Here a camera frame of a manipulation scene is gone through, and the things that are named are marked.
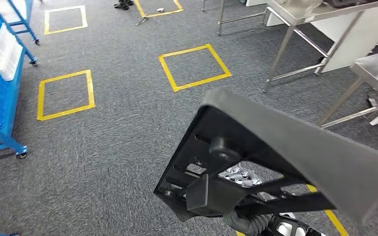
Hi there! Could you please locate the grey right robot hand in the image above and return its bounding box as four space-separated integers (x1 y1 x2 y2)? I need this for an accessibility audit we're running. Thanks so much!
218 162 278 202

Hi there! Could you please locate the black metal frame part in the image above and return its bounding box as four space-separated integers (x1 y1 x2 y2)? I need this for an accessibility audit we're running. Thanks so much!
322 0 370 9
153 88 378 226

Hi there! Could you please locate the yellow floor tape square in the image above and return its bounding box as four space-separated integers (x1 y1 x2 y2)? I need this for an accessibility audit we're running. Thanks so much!
157 43 233 93
306 184 349 236

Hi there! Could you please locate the white cabinet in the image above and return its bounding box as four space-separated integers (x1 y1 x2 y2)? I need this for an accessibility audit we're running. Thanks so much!
246 0 378 74

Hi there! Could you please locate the black floor object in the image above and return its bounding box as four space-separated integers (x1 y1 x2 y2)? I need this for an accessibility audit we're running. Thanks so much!
114 0 134 10

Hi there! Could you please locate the white plastic bin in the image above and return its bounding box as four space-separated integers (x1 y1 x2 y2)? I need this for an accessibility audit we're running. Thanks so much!
0 24 24 82

